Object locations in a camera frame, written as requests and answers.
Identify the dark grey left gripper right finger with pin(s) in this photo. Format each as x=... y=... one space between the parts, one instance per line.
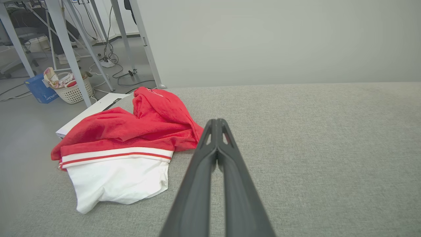
x=240 y=204

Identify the grey fabric sofa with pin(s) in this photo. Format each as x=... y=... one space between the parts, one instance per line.
x=296 y=148

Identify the white power strip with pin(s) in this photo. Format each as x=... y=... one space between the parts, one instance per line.
x=107 y=62

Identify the grey metal table frame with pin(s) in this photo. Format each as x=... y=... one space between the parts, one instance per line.
x=65 y=42

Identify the floral cloth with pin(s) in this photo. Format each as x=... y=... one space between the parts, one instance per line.
x=52 y=80

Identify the red and white shirt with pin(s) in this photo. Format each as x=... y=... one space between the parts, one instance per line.
x=131 y=131

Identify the white plastic laundry basket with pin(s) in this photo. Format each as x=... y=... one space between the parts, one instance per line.
x=74 y=93

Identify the blue cardboard box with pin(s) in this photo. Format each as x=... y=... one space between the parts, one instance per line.
x=39 y=90

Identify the black office chair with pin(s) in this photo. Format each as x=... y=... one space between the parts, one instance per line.
x=26 y=23

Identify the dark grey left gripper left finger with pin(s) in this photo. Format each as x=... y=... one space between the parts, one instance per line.
x=194 y=197

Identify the white flat cardboard box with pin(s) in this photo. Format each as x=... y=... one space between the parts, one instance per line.
x=98 y=107

